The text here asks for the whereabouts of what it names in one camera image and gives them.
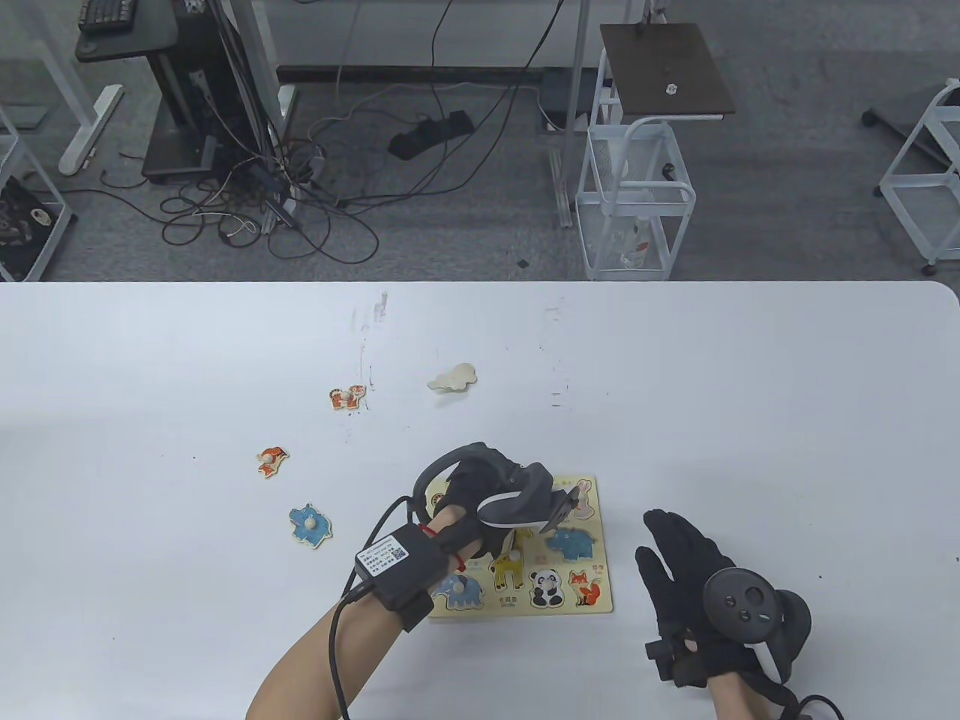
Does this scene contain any black desk crossbar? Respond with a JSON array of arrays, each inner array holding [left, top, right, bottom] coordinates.
[[276, 65, 545, 85]]

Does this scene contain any black keyboard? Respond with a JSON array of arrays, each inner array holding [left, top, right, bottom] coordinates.
[[77, 0, 140, 32]]

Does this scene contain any black labelled wrist box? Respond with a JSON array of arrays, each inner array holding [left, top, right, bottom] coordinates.
[[355, 525, 445, 610]]

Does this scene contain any yellow giraffe puzzle piece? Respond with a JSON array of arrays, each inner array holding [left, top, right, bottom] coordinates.
[[491, 529, 535, 591]]

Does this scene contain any black cable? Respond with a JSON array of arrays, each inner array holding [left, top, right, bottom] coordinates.
[[780, 694, 847, 720], [327, 495, 415, 720]]

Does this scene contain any white metal rack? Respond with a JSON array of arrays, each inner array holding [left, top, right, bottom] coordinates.
[[0, 105, 74, 282]]

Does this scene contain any black bag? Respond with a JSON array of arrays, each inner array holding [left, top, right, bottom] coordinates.
[[0, 176, 65, 282]]

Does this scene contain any clear plastic bottle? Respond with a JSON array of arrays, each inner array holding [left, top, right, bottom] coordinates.
[[619, 214, 652, 269]]

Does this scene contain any person's right forearm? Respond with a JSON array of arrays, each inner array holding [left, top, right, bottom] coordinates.
[[709, 670, 777, 720]]

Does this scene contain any blue hippo puzzle piece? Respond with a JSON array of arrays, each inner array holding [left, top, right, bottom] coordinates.
[[289, 503, 332, 550]]

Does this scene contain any person's right hand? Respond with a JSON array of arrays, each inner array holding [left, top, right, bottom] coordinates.
[[635, 508, 755, 685]]

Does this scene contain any white metal pole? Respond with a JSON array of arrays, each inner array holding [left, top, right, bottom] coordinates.
[[550, 0, 595, 228]]

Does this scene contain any crocodile wooden puzzle piece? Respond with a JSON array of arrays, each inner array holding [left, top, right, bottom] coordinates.
[[427, 362, 479, 393]]

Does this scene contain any brown board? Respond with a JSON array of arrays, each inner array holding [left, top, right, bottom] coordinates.
[[600, 22, 736, 121]]

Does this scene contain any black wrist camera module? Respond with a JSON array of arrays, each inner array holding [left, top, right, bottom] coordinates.
[[645, 634, 710, 687]]

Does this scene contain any wooden animal puzzle frame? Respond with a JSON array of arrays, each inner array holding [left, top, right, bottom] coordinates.
[[426, 475, 614, 617]]

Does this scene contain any black power strip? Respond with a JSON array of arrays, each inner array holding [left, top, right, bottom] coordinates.
[[388, 110, 475, 160]]

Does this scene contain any white desk leg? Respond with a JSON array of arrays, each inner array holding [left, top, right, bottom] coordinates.
[[225, 0, 297, 125]]

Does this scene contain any black desk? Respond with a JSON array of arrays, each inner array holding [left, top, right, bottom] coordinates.
[[73, 0, 181, 65]]

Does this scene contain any white desk foot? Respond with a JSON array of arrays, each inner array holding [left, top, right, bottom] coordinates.
[[30, 30, 125, 177]]

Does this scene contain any red string bracelet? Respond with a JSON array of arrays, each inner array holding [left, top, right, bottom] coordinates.
[[421, 525, 467, 572]]

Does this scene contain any white metal cart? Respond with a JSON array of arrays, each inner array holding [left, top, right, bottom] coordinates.
[[879, 77, 960, 275]]

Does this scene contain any white wire cart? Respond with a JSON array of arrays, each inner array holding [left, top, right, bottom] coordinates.
[[575, 45, 697, 282]]

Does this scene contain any panda puzzle piece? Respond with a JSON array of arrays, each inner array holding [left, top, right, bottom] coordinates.
[[527, 568, 563, 608]]

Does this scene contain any person's left forearm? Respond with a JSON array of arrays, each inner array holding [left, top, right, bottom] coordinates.
[[246, 504, 481, 720]]

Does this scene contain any tangle of floor cables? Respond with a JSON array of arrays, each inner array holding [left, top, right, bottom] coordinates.
[[101, 135, 380, 263]]

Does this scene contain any black computer tower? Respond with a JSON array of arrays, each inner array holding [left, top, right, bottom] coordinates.
[[142, 0, 260, 186]]

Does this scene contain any person's left hand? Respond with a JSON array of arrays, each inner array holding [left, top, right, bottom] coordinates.
[[446, 457, 524, 560]]

